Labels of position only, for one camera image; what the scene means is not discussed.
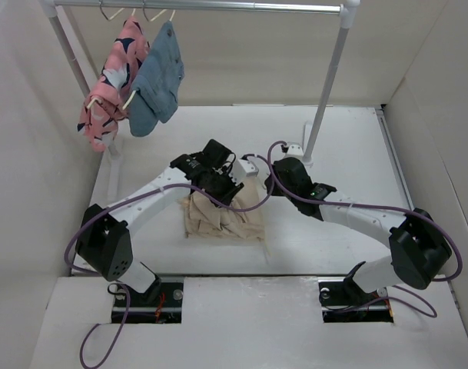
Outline beige trousers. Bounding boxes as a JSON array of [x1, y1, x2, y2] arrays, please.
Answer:
[[179, 192, 265, 241]]

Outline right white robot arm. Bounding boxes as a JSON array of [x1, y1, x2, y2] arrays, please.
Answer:
[[265, 158, 452, 306]]

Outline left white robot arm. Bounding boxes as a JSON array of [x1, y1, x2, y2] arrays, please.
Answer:
[[75, 140, 251, 305]]

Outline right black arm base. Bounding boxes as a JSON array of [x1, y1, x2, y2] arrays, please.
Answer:
[[319, 280, 393, 324]]

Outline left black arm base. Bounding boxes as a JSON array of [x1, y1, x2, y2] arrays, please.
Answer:
[[108, 282, 184, 324]]

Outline wooden hanger under denim shorts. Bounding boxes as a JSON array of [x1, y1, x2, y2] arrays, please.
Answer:
[[122, 1, 177, 110]]

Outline wooden hanger under pink shorts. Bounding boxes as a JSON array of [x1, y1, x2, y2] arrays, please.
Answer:
[[85, 1, 137, 111]]

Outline blue denim shorts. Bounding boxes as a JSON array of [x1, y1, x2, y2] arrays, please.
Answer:
[[128, 21, 184, 138]]

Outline pink floral shorts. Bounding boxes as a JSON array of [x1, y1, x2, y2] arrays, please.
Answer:
[[77, 15, 150, 152]]

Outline metal clothes rack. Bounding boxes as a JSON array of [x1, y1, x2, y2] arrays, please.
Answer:
[[39, 1, 360, 167]]

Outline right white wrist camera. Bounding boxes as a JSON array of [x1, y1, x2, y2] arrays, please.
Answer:
[[281, 142, 304, 158]]

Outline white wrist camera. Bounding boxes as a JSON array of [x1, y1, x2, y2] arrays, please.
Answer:
[[229, 159, 259, 185], [281, 142, 304, 158]]

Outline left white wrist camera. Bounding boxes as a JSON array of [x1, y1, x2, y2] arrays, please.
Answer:
[[229, 159, 259, 185]]

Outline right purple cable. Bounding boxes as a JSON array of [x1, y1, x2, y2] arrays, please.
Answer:
[[266, 140, 463, 318]]

